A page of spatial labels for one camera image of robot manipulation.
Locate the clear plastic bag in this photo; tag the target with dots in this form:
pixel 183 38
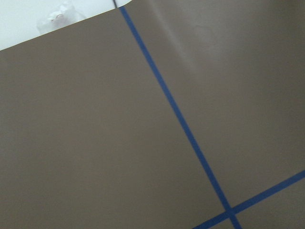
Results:
pixel 61 16

